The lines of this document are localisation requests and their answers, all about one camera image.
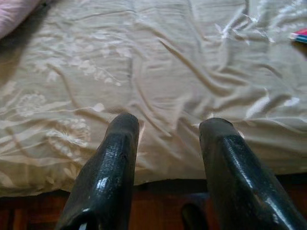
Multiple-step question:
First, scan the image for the pink cartoon print blanket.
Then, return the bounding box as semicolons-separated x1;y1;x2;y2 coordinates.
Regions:
0;0;46;40

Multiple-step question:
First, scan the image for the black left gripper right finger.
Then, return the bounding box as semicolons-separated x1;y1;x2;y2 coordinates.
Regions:
198;117;307;230

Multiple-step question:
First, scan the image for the colourful comic book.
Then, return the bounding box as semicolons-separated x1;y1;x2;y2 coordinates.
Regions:
289;27;307;45

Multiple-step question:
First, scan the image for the beige floral bed sheet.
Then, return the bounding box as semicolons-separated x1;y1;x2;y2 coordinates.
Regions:
0;0;307;198

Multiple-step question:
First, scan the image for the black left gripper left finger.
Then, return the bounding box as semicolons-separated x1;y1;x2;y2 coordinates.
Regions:
54;113;141;230

